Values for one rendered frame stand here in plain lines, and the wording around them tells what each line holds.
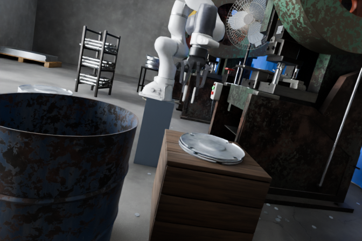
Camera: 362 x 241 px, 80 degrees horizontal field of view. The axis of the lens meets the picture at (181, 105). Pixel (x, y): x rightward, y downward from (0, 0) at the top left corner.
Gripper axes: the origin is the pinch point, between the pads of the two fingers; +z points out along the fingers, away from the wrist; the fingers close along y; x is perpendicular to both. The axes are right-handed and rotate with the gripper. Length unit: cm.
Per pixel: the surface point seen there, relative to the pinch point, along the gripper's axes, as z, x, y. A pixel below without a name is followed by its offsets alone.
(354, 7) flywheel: -58, -32, -67
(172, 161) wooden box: 22.3, 22.7, -2.2
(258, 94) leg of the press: -5.7, -32.6, -33.7
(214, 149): 19.9, 4.8, -16.2
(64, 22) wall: -94, -553, 530
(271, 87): -11, -44, -42
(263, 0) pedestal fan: -94, -136, -33
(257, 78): -16, -56, -35
